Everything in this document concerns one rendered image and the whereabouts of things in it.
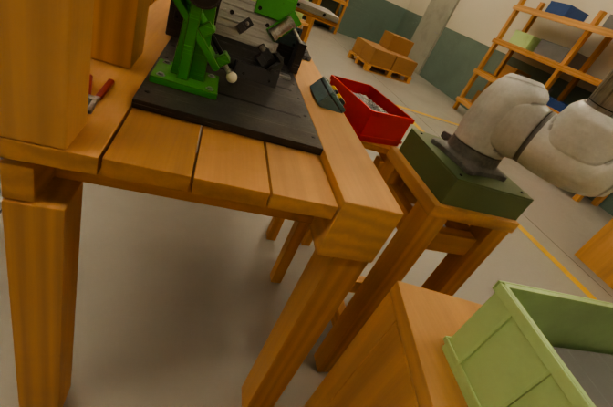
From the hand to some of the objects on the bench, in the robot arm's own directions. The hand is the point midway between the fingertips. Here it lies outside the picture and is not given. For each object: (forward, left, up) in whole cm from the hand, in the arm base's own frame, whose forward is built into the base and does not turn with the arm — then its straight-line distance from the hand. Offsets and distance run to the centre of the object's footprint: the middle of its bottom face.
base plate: (-24, -71, -69) cm, 102 cm away
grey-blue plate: (-41, -76, -67) cm, 110 cm away
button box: (-50, -46, -70) cm, 98 cm away
